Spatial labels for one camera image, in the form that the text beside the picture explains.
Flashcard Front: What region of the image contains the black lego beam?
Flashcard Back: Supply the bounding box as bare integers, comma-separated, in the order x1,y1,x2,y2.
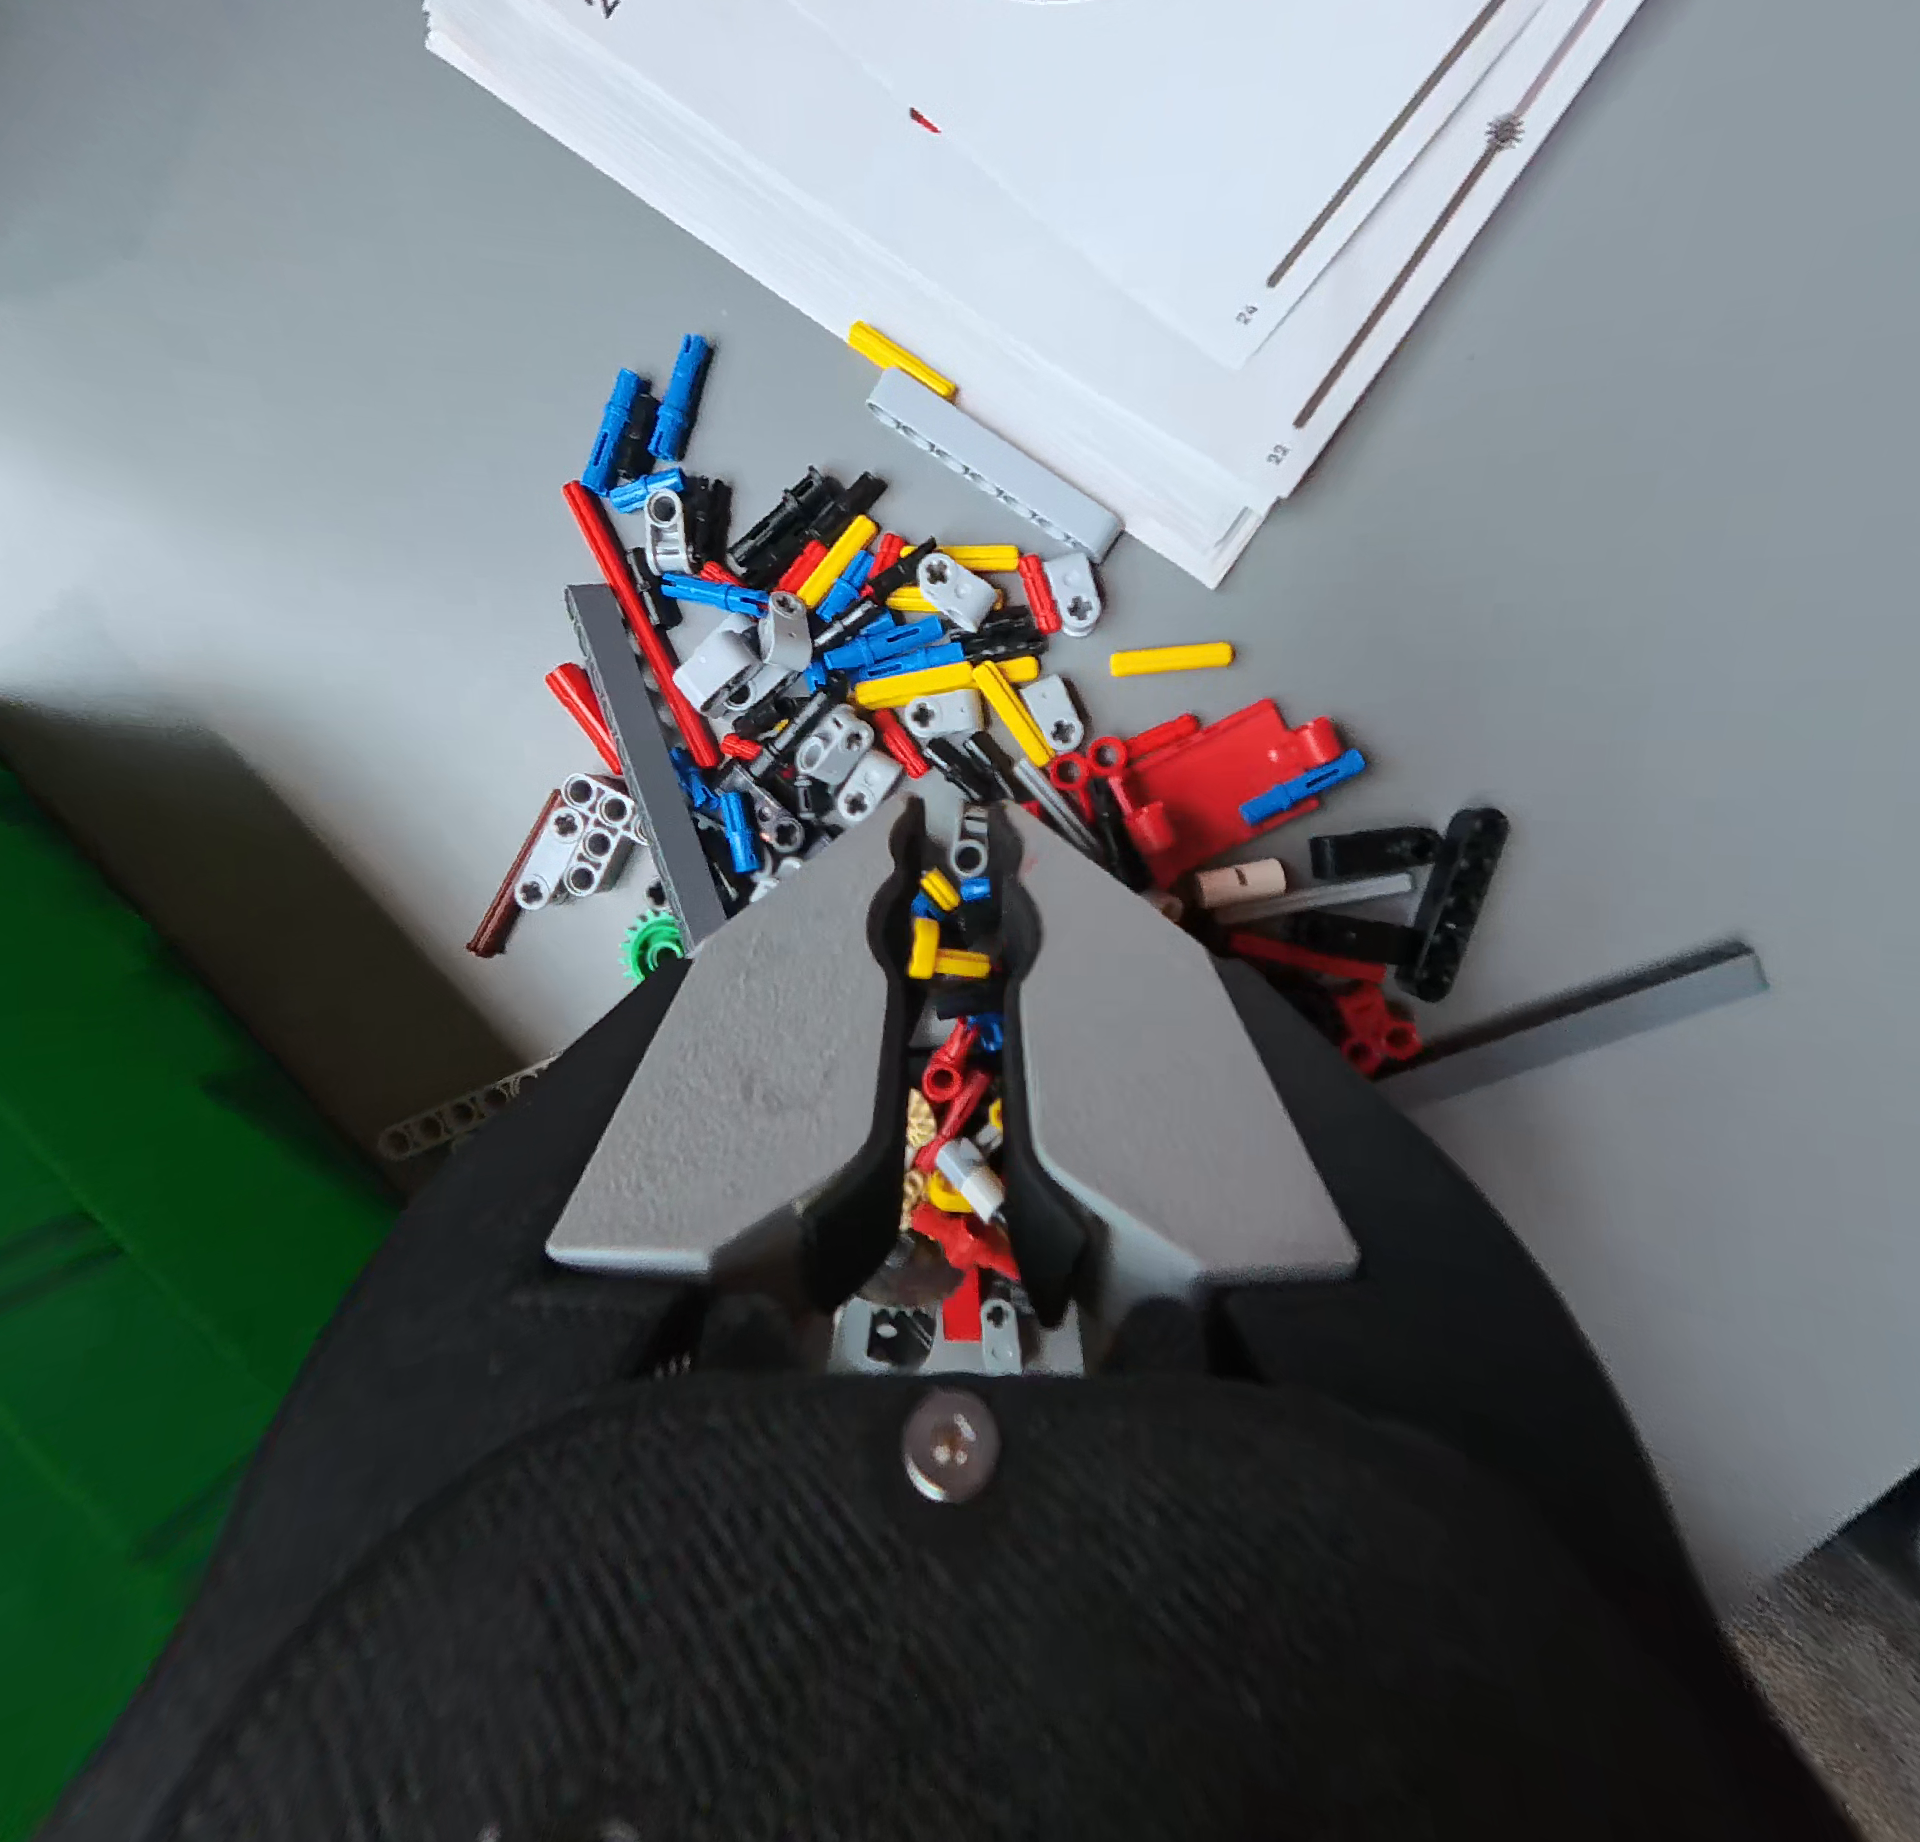
1394,804,1511,1004

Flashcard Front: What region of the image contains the lego instruction booklet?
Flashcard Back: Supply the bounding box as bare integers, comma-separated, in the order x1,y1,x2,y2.
424,0,1705,592

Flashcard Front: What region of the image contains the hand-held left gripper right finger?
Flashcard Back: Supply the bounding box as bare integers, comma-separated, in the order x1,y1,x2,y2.
987,801,1360,1328

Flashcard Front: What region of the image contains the brown lego axle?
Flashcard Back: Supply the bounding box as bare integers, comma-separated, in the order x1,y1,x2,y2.
466,787,575,960

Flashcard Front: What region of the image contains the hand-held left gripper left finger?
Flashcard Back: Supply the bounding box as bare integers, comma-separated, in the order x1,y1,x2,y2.
547,797,925,1311

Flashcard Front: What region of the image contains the long dark grey lego beam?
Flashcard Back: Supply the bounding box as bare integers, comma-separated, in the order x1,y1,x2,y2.
1407,942,1769,1111

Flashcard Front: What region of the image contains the pile of small lego pieces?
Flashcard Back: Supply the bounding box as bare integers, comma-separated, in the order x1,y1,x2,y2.
509,333,1509,1374

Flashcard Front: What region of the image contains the red lego panel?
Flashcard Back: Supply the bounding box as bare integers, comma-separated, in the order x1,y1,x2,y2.
1116,697,1354,862

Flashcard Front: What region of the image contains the green box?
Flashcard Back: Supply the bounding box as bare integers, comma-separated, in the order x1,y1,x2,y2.
0,753,401,1799

